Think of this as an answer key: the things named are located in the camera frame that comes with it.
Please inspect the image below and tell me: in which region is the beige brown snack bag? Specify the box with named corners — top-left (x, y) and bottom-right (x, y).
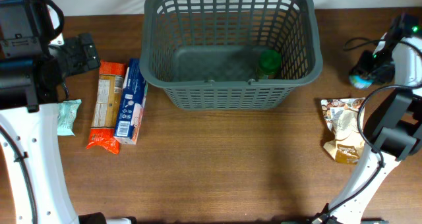
top-left (320, 98), bottom-right (365, 164)

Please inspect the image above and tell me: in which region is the mint green snack pouch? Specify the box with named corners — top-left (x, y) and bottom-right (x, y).
top-left (57, 99), bottom-right (82, 136)

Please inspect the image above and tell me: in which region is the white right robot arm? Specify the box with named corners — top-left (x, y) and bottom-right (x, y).
top-left (309, 13), bottom-right (421, 223)

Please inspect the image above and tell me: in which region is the grey plastic basket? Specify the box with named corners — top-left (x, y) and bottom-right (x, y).
top-left (140, 0), bottom-right (322, 110)

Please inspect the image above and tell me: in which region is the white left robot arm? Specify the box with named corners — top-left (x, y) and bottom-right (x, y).
top-left (1, 0), bottom-right (107, 223)

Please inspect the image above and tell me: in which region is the green lid jar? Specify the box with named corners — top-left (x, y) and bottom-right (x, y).
top-left (256, 49), bottom-right (282, 79)

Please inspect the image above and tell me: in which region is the blue round tin can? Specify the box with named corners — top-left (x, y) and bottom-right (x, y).
top-left (349, 75), bottom-right (373, 90)

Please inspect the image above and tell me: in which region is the blue biscuit box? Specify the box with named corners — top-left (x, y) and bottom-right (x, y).
top-left (114, 59), bottom-right (148, 145)

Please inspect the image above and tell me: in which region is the orange biscuit packet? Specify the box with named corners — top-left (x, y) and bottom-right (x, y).
top-left (86, 61), bottom-right (127, 154)

